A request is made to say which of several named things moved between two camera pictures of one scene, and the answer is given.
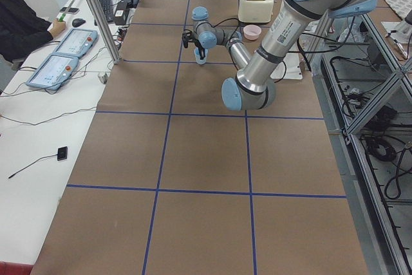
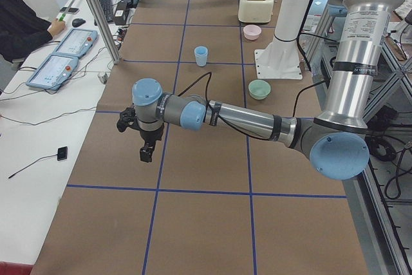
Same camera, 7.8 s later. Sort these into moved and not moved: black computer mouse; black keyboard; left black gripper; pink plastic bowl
Moved: left black gripper
Not moved: black keyboard; black computer mouse; pink plastic bowl
